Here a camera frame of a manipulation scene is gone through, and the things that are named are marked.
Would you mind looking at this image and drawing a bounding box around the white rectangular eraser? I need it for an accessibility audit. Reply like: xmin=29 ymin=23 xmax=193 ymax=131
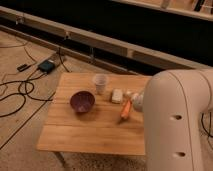
xmin=111 ymin=89 xmax=123 ymax=104

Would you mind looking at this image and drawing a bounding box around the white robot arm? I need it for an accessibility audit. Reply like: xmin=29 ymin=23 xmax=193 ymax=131
xmin=133 ymin=69 xmax=213 ymax=171

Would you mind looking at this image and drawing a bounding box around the translucent plastic cup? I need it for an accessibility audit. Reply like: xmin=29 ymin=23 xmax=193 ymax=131
xmin=92 ymin=74 xmax=108 ymax=94

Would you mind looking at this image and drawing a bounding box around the wooden table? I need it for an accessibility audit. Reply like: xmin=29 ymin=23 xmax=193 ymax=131
xmin=37 ymin=73 xmax=149 ymax=155

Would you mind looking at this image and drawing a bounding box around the purple bowl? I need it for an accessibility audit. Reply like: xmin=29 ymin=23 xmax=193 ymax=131
xmin=70 ymin=91 xmax=95 ymax=113

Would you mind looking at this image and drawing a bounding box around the dark power adapter box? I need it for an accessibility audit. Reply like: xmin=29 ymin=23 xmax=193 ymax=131
xmin=38 ymin=60 xmax=55 ymax=73

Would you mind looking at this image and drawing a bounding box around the small black floor device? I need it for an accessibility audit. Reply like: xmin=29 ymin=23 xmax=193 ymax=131
xmin=17 ymin=64 xmax=31 ymax=72

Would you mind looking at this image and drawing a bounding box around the black cable at right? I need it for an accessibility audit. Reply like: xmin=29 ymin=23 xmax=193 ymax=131
xmin=200 ymin=111 xmax=213 ymax=151

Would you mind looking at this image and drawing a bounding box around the black floor cable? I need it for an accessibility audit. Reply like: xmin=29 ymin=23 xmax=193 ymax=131
xmin=0 ymin=46 xmax=71 ymax=119

